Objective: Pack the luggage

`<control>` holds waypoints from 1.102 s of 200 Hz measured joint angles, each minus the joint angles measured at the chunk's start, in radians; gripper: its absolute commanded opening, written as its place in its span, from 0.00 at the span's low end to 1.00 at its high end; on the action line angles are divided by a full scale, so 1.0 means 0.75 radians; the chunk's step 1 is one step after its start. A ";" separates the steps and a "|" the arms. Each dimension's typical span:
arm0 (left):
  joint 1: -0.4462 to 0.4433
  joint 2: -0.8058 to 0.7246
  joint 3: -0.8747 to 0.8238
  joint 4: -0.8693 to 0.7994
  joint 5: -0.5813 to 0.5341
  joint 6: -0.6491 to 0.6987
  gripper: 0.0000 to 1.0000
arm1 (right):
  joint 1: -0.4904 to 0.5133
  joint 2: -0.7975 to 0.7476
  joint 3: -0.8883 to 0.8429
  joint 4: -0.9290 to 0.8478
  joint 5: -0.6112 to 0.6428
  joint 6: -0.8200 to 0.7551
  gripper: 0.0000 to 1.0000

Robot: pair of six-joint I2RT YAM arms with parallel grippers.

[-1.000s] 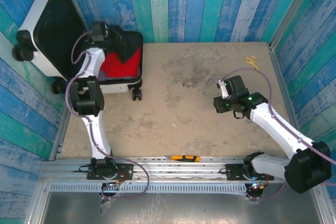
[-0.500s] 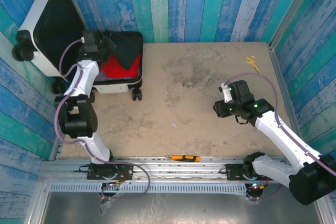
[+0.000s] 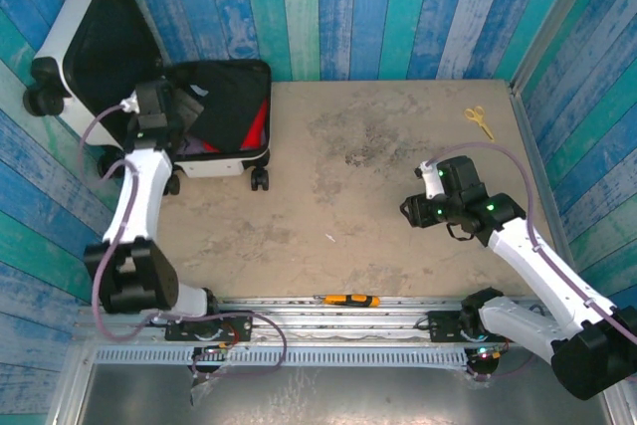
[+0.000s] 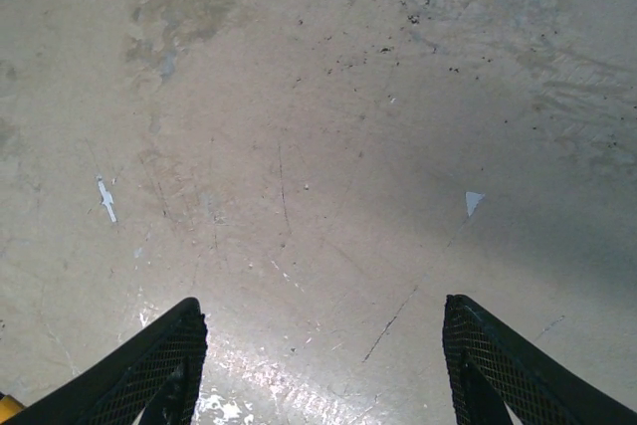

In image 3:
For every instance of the purple garment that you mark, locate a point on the purple garment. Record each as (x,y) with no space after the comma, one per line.
(191,148)

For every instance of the black garment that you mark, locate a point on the black garment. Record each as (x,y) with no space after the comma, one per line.
(229,101)

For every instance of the red garment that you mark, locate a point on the red garment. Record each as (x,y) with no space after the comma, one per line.
(256,131)

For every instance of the white hardshell suitcase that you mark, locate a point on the white hardshell suitcase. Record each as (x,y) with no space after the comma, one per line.
(55,37)

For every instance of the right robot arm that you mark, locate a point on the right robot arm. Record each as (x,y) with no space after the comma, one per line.
(537,266)

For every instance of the yellow scissors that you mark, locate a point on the yellow scissors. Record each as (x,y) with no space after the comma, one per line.
(482,124)

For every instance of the orange and black utility knife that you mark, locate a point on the orange and black utility knife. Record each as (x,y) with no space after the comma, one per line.
(348,300)

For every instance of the small circuit board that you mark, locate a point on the small circuit board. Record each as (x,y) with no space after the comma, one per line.
(490,354)
(214,348)

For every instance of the metal sheet tray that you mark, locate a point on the metal sheet tray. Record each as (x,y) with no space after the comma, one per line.
(348,395)

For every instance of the aluminium table side rail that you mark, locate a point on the aluminium table side rail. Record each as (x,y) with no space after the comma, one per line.
(532,146)
(99,295)

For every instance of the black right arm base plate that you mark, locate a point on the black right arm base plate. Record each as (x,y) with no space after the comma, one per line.
(443,328)

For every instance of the aluminium rail frame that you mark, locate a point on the aluminium rail frame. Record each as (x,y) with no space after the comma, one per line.
(298,328)

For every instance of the aluminium corner post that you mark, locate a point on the aluminium corner post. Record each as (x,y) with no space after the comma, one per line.
(553,22)

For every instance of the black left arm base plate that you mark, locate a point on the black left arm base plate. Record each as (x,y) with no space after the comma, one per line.
(239,325)

